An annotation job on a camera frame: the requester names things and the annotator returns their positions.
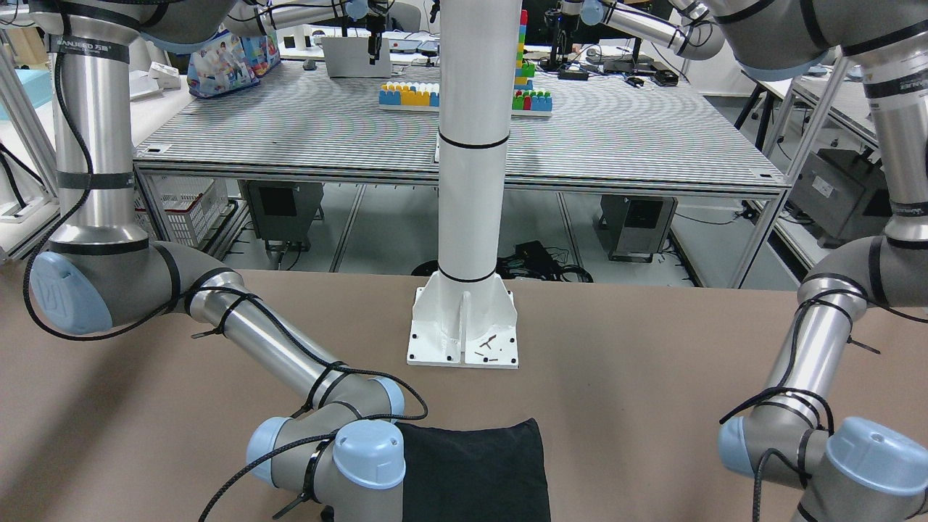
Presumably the black graphic t-shirt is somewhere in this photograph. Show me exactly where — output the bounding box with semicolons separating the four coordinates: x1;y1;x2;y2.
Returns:
397;418;551;521

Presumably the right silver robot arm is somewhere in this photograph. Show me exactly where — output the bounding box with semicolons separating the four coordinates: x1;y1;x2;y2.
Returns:
23;1;407;521

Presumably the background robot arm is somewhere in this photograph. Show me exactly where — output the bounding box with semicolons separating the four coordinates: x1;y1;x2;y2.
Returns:
560;1;725;62

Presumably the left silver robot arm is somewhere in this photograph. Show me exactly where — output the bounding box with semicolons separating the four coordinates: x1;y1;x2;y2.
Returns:
709;1;927;521

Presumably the colourful toy block set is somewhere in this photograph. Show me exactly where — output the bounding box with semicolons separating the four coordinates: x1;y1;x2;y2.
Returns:
378;1;554;119

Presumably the striped aluminium workbench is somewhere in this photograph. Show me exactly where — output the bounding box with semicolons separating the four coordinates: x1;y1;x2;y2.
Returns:
136;62;790;288

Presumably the white plastic crate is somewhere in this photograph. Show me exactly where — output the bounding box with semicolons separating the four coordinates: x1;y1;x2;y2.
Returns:
154;175;228;248

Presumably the colourful gift bag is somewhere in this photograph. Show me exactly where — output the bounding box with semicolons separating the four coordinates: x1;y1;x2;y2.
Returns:
188;30;281;99

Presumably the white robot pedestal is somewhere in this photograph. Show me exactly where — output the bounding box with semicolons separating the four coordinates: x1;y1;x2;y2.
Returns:
406;0;523;370

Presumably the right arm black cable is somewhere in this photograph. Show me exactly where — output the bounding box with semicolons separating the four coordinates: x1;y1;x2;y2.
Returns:
22;22;428;522

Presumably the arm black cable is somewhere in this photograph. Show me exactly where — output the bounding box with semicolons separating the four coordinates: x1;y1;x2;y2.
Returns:
718;286;928;522
22;22;428;522

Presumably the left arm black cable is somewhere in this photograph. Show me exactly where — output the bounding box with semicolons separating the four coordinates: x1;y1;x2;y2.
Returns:
718;286;928;522

